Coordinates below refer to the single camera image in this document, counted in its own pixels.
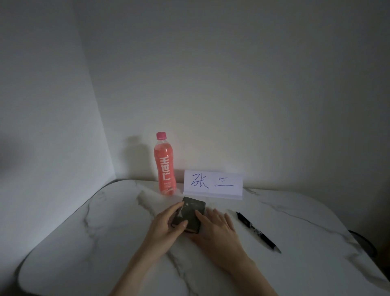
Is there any pink drink bottle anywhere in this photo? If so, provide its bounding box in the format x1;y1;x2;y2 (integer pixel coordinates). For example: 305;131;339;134
154;132;177;196

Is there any white handwritten name card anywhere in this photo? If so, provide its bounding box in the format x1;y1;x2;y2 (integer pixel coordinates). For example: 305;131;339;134
182;169;245;201

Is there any person's right forearm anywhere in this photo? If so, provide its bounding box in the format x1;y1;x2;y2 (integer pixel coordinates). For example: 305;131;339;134
227;259;278;296

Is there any black pen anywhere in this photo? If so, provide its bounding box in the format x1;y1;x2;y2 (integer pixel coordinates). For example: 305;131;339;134
235;211;282;254

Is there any dark chair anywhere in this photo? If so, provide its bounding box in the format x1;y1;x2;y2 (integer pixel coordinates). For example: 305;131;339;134
348;230;378;260

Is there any person's left forearm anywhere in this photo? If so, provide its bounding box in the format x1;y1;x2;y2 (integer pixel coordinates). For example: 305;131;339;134
109;251;163;296

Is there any small dark notebook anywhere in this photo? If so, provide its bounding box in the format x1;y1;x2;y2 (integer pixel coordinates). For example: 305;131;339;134
171;196;207;235

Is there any person's right hand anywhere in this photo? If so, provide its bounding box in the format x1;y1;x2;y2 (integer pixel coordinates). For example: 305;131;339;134
187;209;254;274

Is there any person's left hand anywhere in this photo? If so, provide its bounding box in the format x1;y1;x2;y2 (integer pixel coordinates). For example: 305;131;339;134
140;201;189;261

